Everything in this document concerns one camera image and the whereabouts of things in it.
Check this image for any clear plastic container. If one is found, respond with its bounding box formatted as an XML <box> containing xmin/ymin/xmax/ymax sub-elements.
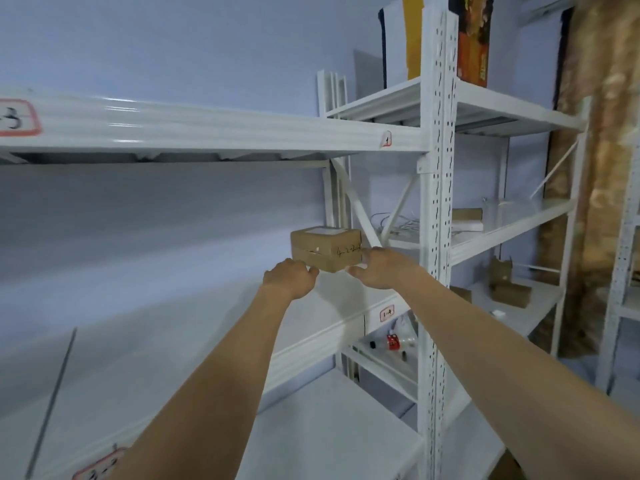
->
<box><xmin>481</xmin><ymin>196</ymin><xmax>526</xmax><ymax>221</ymax></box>

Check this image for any white cable bundle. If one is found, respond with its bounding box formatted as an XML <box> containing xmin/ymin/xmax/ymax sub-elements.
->
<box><xmin>371</xmin><ymin>212</ymin><xmax>424</xmax><ymax>235</ymax></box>

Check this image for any person's left forearm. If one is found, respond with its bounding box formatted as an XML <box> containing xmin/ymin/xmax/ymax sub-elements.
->
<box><xmin>107</xmin><ymin>287</ymin><xmax>301</xmax><ymax>480</ymax></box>

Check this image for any open brown cardboard box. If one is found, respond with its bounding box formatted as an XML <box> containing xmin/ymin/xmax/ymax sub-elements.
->
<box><xmin>488</xmin><ymin>256</ymin><xmax>533</xmax><ymax>309</ymax></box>

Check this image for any small brown cardboard box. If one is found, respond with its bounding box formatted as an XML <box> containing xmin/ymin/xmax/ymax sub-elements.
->
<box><xmin>290</xmin><ymin>226</ymin><xmax>363</xmax><ymax>274</ymax></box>

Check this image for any person's left hand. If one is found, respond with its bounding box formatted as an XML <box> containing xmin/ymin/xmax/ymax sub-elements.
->
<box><xmin>262</xmin><ymin>259</ymin><xmax>320</xmax><ymax>301</ymax></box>

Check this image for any white metal shelving rack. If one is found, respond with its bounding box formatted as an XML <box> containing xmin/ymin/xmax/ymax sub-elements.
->
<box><xmin>595</xmin><ymin>140</ymin><xmax>640</xmax><ymax>395</ymax></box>
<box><xmin>320</xmin><ymin>77</ymin><xmax>591</xmax><ymax>480</ymax></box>
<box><xmin>0</xmin><ymin>5</ymin><xmax>461</xmax><ymax>480</ymax></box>

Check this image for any clear plastic bag with parts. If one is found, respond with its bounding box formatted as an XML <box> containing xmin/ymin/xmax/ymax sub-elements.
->
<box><xmin>361</xmin><ymin>320</ymin><xmax>419</xmax><ymax>359</ymax></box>

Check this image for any brown patterned curtain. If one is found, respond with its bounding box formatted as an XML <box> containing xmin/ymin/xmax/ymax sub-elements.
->
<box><xmin>530</xmin><ymin>0</ymin><xmax>640</xmax><ymax>359</ymax></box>

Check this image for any person's right forearm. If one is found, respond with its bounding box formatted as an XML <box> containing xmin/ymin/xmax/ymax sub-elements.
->
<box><xmin>387</xmin><ymin>269</ymin><xmax>640</xmax><ymax>480</ymax></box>

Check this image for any orange and black printed box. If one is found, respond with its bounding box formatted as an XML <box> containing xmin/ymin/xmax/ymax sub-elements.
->
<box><xmin>448</xmin><ymin>0</ymin><xmax>495</xmax><ymax>89</ymax></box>

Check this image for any white and yellow flat box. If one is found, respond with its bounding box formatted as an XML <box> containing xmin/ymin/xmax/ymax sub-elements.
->
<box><xmin>378</xmin><ymin>0</ymin><xmax>426</xmax><ymax>90</ymax></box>

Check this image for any person's right hand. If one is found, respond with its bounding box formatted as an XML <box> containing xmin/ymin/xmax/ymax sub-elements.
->
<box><xmin>346</xmin><ymin>247</ymin><xmax>424</xmax><ymax>290</ymax></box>

